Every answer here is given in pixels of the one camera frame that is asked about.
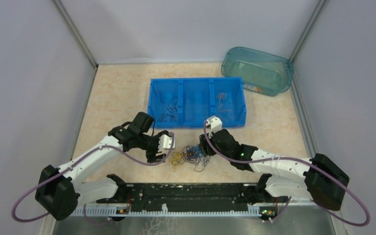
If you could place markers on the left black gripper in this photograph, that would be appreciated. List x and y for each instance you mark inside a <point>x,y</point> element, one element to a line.
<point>151,156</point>

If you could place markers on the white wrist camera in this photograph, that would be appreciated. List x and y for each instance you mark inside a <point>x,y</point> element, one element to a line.
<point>213,125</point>
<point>167,142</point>

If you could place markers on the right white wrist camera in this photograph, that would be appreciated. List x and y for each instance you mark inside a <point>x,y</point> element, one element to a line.
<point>213,125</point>

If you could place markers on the grey slotted cable duct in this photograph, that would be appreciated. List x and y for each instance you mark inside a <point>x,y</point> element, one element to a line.
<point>120,211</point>

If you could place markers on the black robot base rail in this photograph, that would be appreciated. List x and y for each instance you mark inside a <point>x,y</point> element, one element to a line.
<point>198,197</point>

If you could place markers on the blue divided plastic bin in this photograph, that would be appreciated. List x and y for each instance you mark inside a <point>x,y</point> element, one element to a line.
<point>188,102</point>

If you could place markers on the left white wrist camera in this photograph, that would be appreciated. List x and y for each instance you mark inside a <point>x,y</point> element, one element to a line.
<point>167,142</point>

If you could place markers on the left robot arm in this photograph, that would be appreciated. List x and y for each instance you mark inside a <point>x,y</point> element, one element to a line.
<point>62,189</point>

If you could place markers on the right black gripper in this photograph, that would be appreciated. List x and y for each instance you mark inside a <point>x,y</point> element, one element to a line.
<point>205,146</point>

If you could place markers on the teal translucent plastic tub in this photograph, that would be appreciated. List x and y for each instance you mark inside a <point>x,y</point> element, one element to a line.
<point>261,72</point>

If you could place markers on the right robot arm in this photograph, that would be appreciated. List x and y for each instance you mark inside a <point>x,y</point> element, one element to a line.
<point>318,178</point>

